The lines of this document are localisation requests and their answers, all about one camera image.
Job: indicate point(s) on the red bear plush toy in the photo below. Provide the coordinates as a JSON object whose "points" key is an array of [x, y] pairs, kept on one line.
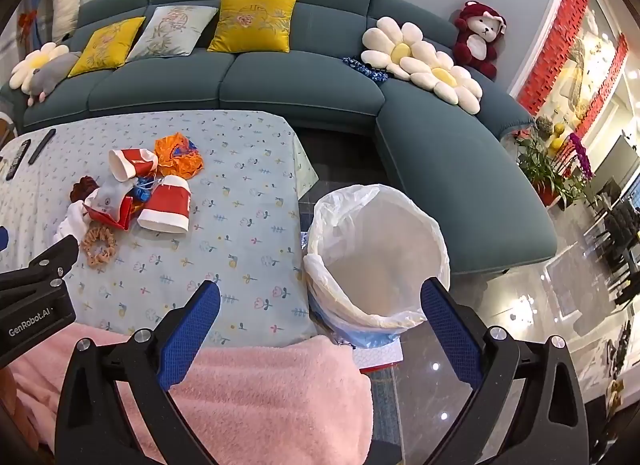
{"points": [[480, 40]]}

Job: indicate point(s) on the blue patterned cloth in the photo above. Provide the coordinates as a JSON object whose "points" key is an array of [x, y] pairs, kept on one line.
{"points": [[365, 69]]}

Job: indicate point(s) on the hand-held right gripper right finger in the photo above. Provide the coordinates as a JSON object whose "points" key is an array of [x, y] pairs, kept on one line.
{"points": [[450, 332]]}

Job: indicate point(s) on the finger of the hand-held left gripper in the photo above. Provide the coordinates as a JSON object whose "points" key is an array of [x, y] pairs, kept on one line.
{"points": [[3, 240], [52, 257]]}

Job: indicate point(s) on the long white plush toy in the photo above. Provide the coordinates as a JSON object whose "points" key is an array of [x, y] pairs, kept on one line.
{"points": [[66, 0]]}

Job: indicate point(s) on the grey plush toy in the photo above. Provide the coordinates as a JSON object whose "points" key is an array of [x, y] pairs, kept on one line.
{"points": [[50, 77]]}

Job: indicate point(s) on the beige bra cup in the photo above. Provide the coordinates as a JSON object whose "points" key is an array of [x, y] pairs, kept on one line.
{"points": [[167, 205]]}

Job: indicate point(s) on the black dining chair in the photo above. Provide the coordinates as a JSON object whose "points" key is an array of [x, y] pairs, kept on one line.
{"points": [[620, 230]]}

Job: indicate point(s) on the blue ribbon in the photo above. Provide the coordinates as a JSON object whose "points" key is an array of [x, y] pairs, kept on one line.
{"points": [[142, 190]]}

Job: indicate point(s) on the orange and blue garment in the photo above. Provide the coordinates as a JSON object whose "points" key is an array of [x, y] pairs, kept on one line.
{"points": [[175, 155]]}

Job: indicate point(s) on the teal fabric sofa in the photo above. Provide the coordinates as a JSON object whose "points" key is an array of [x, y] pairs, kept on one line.
{"points": [[300, 90]]}

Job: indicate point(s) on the white daisy flower cushion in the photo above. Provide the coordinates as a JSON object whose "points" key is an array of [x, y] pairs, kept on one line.
{"points": [[442, 77], [395, 45], [35, 62]]}

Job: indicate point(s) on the dark brown scrunchie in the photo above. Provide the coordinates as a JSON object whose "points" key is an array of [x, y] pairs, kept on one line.
{"points": [[82, 190]]}

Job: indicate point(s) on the white cloth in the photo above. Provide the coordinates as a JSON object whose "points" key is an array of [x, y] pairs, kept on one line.
{"points": [[72, 220]]}

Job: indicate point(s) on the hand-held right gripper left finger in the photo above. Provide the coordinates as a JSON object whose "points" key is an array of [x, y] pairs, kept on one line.
{"points": [[190, 335]]}

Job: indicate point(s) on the black remote control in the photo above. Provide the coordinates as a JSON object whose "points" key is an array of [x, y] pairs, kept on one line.
{"points": [[42, 146], [18, 159]]}

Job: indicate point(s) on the small yellow embroidered pillow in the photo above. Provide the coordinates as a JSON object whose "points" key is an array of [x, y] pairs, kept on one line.
{"points": [[105, 47]]}

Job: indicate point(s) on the white trash bag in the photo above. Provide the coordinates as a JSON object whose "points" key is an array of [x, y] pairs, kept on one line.
{"points": [[370, 255]]}

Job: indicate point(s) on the beige scrunchie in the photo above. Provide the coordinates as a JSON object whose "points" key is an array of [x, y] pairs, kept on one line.
{"points": [[90, 255]]}

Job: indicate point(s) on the blue trash bin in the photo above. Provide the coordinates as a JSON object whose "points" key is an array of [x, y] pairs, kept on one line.
{"points": [[372, 340]]}

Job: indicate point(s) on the pink fleece blanket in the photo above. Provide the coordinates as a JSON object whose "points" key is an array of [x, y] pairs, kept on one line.
{"points": [[280, 395]]}

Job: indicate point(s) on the pale floral pillow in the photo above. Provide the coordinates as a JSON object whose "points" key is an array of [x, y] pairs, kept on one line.
{"points": [[170, 35]]}

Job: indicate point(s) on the purple orchid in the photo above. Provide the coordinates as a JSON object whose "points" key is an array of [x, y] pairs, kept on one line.
{"points": [[582, 155]]}

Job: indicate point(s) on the large yellow embroidered pillow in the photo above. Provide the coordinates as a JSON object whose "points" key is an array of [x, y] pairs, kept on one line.
{"points": [[250, 25]]}

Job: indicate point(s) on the red paper cup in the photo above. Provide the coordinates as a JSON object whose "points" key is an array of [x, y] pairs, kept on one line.
{"points": [[132, 162]]}

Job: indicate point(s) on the red wall decoration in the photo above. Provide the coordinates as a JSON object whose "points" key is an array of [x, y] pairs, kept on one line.
{"points": [[607, 85], [555, 45]]}

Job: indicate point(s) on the green potted plant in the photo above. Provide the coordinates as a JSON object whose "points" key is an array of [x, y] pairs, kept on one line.
{"points": [[540, 165]]}

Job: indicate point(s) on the pale blue floral tablecloth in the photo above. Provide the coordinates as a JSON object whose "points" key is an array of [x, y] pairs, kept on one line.
{"points": [[240, 205]]}

